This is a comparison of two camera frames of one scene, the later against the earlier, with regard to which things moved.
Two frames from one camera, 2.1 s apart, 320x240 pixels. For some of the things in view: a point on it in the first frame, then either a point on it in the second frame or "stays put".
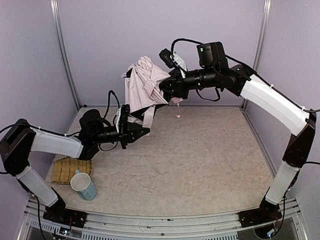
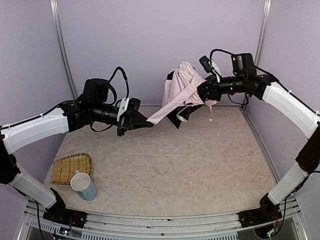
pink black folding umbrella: (143, 92) to (181, 96)
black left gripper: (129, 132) to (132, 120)
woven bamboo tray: (65, 168) stays put
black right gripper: (177, 85) to (213, 88)
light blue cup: (81, 182) stays put
